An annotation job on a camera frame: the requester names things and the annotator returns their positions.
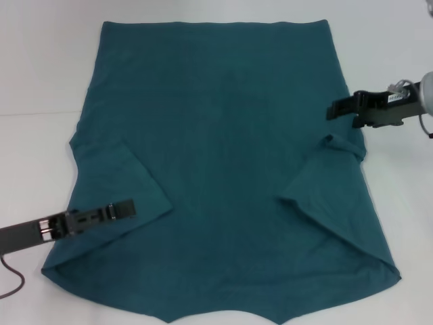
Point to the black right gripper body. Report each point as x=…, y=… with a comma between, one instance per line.
x=389, y=106

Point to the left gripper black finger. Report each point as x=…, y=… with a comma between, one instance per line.
x=123, y=209

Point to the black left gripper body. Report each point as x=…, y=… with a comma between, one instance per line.
x=23, y=233

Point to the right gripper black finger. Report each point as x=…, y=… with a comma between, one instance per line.
x=340, y=107

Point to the blue-green shirt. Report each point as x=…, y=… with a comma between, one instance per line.
x=220, y=135

